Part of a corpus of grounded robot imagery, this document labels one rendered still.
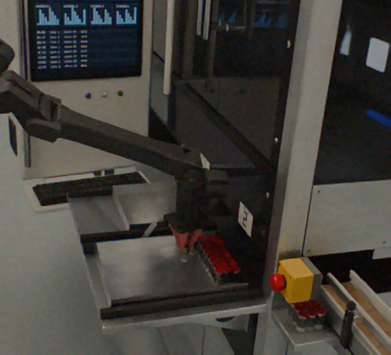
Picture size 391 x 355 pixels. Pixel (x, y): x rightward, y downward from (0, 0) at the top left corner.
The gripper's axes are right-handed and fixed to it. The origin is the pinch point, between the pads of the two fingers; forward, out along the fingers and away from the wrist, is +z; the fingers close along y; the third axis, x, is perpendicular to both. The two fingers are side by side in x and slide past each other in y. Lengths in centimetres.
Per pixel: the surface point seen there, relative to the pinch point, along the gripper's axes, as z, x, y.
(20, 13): -48, 77, -17
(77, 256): 93, 149, 26
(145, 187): 3.8, 43.5, 10.8
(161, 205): 5.7, 33.5, 11.3
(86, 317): 93, 99, 12
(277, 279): -6.5, -30.3, 5.8
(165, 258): 5.9, 5.6, -2.4
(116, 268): 5.7, 7.0, -16.1
